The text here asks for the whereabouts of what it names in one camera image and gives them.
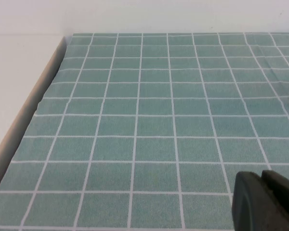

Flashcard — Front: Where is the green checked tablecloth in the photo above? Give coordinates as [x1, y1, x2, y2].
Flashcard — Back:
[0, 32, 289, 231]

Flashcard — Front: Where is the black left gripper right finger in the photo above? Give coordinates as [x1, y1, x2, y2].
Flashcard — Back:
[261, 169, 289, 231]

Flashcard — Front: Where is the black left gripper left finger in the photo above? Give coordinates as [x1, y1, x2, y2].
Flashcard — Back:
[232, 170, 289, 231]

